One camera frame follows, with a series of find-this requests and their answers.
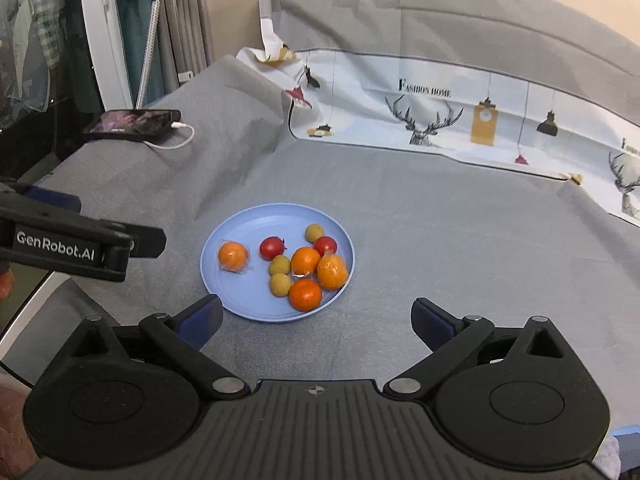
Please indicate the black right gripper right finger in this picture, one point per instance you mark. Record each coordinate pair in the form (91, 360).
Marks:
(510, 397)

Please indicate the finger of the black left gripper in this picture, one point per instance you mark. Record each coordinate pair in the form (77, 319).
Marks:
(65, 241)
(52, 198)

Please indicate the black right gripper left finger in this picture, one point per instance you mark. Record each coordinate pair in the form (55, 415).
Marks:
(115, 396)

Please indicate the yellow-green round fruit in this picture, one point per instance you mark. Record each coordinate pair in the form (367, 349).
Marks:
(280, 284)

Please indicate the red cherry tomato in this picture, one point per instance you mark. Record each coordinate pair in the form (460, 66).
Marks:
(271, 247)
(325, 245)

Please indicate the orange kumquat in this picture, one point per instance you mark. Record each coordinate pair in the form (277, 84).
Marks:
(332, 272)

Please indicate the person's left hand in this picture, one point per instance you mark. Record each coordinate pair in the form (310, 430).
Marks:
(7, 280)

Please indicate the black smartphone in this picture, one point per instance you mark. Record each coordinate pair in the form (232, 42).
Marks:
(132, 125)

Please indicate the hanging clothes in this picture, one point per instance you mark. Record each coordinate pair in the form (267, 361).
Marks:
(34, 58)

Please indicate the wrapped orange at plate left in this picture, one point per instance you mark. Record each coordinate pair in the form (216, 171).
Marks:
(233, 257)

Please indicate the grey curtain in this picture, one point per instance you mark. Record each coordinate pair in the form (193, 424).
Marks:
(187, 35)

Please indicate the yellow-green fruit plate middle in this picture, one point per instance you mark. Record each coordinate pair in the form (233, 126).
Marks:
(280, 264)

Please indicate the yellow-green fruit plate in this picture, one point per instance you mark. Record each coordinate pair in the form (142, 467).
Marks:
(313, 232)
(280, 264)

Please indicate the light blue plate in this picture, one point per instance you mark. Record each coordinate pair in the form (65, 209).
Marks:
(247, 293)

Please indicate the orange mandarin plate front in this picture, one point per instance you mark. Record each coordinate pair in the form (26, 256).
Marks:
(305, 295)

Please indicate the orange mandarin plate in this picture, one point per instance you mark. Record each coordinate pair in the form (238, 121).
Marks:
(305, 295)
(304, 261)

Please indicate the orange mandarin plate centre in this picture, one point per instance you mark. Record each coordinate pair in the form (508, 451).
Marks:
(304, 261)

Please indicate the yellow-green fruit plate top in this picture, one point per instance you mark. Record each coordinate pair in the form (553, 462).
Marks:
(313, 232)

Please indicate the red cherry tomato on plate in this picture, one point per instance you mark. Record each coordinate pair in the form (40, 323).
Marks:
(325, 245)

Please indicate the white door frame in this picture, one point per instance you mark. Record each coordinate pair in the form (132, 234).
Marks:
(104, 38)

